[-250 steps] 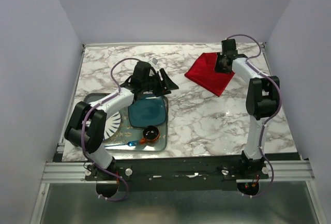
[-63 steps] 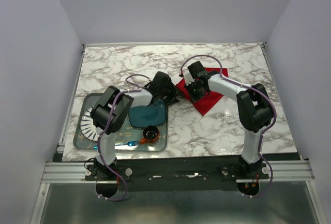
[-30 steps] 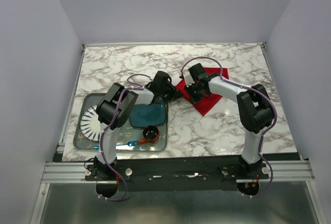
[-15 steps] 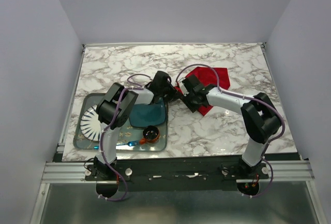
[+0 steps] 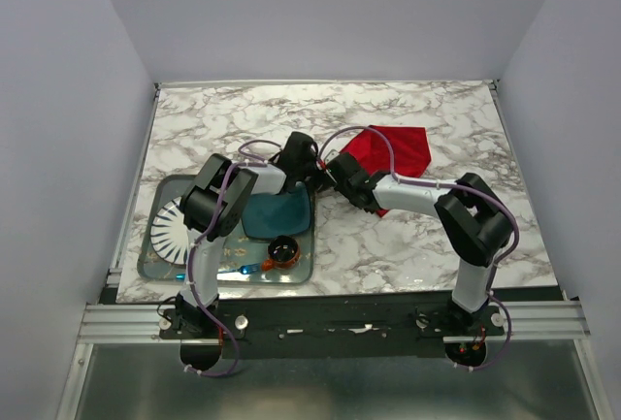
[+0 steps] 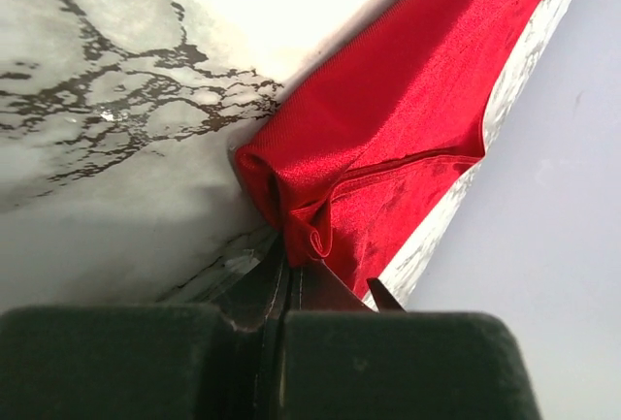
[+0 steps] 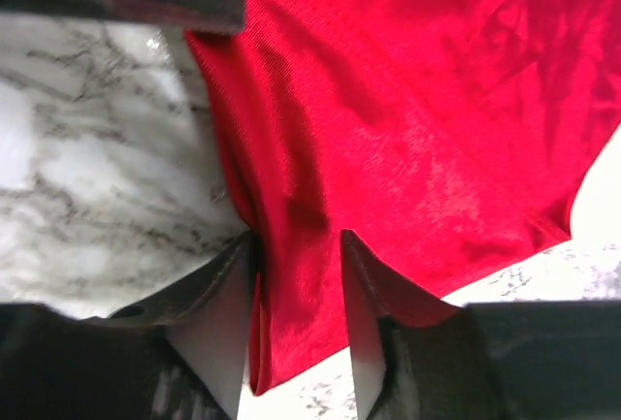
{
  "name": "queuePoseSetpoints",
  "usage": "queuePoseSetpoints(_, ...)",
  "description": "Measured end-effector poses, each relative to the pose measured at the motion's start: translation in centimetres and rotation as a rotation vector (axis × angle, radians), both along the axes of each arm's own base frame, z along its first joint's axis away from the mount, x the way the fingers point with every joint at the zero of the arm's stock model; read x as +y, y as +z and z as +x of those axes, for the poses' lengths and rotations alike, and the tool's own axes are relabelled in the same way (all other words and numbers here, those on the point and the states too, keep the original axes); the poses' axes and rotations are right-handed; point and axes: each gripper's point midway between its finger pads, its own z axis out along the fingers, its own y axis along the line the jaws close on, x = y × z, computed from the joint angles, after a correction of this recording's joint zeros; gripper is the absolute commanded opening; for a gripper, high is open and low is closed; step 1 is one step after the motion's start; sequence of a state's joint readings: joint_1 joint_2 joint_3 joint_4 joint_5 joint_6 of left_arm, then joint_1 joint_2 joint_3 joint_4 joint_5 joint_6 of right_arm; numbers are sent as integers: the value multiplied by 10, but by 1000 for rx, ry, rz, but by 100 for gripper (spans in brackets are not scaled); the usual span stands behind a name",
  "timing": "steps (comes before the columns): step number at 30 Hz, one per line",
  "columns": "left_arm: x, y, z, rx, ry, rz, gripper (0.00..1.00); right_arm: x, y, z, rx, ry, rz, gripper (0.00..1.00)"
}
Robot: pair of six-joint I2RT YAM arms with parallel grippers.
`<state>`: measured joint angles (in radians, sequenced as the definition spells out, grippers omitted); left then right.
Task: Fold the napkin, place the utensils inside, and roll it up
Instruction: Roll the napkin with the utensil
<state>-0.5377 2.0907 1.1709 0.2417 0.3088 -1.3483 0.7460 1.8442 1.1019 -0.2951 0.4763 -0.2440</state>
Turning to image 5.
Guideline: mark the red cloth napkin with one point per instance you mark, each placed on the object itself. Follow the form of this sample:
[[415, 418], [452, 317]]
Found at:
[[410, 147]]

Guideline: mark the blue handled utensil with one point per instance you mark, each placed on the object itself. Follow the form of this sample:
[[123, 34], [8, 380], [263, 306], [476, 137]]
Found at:
[[241, 273]]

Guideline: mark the glass rectangular tray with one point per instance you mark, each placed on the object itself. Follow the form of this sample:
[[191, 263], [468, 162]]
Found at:
[[238, 249]]

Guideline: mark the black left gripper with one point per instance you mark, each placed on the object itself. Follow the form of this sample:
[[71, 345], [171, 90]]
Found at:
[[317, 181]]

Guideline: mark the brown ceramic cup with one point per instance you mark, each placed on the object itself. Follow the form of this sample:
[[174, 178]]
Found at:
[[283, 253]]

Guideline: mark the aluminium frame rail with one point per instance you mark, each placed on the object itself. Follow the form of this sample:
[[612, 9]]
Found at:
[[101, 324]]

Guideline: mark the black mounting base plate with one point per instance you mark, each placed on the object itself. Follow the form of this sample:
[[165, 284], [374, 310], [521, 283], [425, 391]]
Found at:
[[423, 324]]

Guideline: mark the white blue striped plate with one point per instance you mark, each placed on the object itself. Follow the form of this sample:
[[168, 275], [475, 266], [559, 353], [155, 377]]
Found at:
[[168, 234]]

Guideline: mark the teal square plate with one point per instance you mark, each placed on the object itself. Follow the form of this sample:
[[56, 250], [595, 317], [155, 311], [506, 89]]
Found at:
[[267, 216]]

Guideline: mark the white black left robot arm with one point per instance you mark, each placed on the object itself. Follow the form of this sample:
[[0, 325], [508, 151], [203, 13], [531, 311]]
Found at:
[[215, 203]]

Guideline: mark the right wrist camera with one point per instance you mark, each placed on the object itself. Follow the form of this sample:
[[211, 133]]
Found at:
[[346, 170]]

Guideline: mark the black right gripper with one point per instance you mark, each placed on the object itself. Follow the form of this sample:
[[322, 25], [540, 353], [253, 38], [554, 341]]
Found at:
[[342, 190]]

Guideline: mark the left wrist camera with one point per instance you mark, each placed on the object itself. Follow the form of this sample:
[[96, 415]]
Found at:
[[331, 155]]

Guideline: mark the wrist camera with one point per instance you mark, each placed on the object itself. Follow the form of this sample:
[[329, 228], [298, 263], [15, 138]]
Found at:
[[331, 155], [346, 170]]

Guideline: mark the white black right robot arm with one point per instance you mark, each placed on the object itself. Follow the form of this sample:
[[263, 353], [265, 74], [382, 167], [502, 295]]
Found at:
[[479, 227]]

